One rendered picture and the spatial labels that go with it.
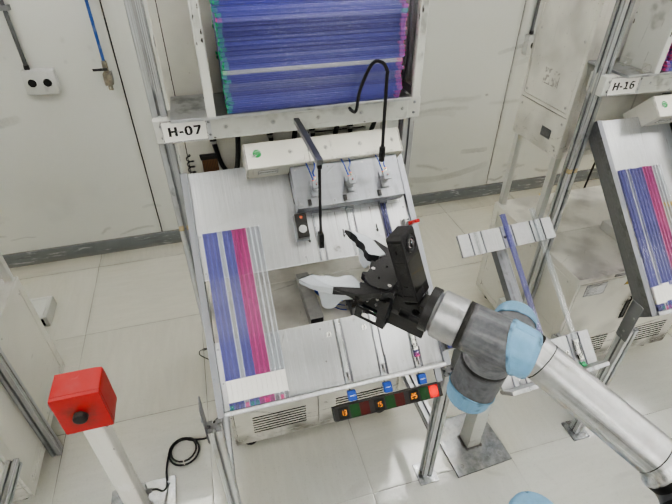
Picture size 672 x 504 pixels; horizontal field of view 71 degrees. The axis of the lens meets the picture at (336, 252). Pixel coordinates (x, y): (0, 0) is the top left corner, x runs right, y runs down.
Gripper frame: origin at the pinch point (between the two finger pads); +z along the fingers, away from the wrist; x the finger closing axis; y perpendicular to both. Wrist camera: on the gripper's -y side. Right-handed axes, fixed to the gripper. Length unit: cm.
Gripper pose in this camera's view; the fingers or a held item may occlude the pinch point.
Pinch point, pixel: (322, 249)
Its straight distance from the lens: 76.1
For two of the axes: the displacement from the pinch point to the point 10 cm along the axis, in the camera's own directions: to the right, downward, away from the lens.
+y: -1.0, 7.5, 6.5
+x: 4.9, -5.3, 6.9
